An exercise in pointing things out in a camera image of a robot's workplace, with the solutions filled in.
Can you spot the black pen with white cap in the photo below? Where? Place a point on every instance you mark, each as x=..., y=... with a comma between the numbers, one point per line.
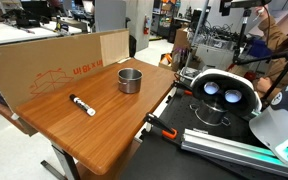
x=90, y=111

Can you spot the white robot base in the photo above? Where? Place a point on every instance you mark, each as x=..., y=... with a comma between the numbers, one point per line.
x=271, y=126

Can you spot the silver metal cup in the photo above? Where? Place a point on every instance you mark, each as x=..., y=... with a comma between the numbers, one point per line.
x=129, y=80

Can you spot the black orange clamp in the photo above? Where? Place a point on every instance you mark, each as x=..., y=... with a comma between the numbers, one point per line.
x=167, y=131

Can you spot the red fire extinguisher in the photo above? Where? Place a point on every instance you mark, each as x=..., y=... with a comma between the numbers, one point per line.
x=146, y=25

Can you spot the steel pot under headset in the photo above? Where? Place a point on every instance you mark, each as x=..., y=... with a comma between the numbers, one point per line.
x=210, y=114

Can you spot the white VR headset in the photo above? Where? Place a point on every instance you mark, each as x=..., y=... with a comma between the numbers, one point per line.
x=232, y=92

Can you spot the person in brown jacket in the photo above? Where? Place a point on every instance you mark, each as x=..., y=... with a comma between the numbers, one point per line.
x=277, y=43

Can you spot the white background table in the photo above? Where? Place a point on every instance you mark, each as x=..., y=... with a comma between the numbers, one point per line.
x=10, y=34

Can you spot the aluminium rail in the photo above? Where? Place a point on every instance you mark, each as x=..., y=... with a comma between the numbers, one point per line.
x=232, y=151

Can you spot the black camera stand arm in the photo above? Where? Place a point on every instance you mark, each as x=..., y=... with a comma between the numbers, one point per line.
x=225, y=6

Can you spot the cardboard box wall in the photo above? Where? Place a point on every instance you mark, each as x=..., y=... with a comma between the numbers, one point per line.
x=31, y=69

